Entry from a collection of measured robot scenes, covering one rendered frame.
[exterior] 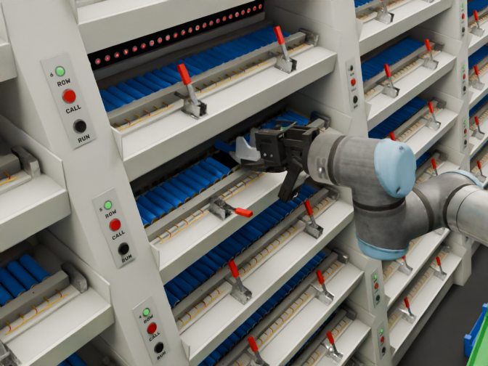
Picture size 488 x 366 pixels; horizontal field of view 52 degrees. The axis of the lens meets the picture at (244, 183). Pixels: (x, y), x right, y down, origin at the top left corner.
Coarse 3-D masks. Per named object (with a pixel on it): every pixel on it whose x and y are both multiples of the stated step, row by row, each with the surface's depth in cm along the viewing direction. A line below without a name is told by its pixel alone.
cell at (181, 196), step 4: (164, 184) 97; (168, 184) 97; (164, 188) 97; (168, 188) 97; (172, 188) 96; (176, 188) 97; (172, 192) 96; (176, 192) 96; (180, 192) 96; (176, 196) 96; (180, 196) 95; (184, 196) 95; (188, 196) 95; (184, 200) 95
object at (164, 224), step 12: (324, 132) 119; (240, 168) 103; (228, 180) 99; (240, 180) 102; (252, 180) 102; (204, 192) 96; (216, 192) 97; (192, 204) 93; (204, 204) 95; (168, 216) 90; (180, 216) 90; (156, 228) 87; (168, 228) 89
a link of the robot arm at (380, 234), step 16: (368, 208) 84; (384, 208) 83; (400, 208) 84; (416, 208) 86; (368, 224) 85; (384, 224) 84; (400, 224) 85; (416, 224) 86; (368, 240) 87; (384, 240) 86; (400, 240) 86; (384, 256) 87; (400, 256) 88
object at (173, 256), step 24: (288, 96) 127; (312, 120) 123; (336, 120) 120; (144, 192) 98; (240, 192) 100; (264, 192) 101; (240, 216) 97; (168, 240) 88; (192, 240) 89; (216, 240) 94; (168, 264) 84
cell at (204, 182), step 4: (188, 168) 102; (184, 172) 101; (188, 172) 101; (192, 172) 101; (192, 176) 100; (196, 176) 100; (200, 176) 100; (196, 180) 100; (200, 180) 99; (204, 180) 99; (200, 184) 99; (204, 184) 99; (208, 184) 99
